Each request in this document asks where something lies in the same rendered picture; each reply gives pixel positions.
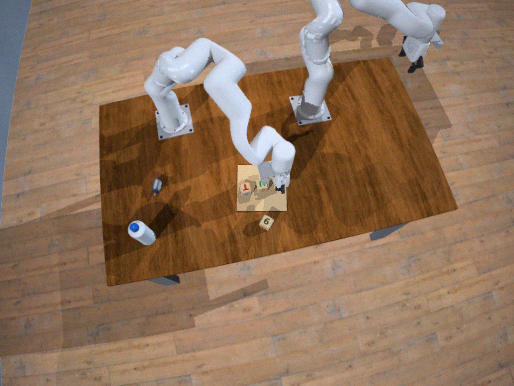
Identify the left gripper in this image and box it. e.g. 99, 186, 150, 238
399, 36, 430, 73

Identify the beige square mat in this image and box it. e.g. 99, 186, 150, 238
237, 165, 287, 211

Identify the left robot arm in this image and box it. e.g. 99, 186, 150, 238
297, 0, 446, 120

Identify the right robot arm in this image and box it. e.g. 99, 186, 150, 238
144, 38, 295, 185

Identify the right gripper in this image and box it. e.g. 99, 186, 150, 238
274, 173, 290, 194

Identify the light blue bottle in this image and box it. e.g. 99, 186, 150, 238
128, 220, 156, 245

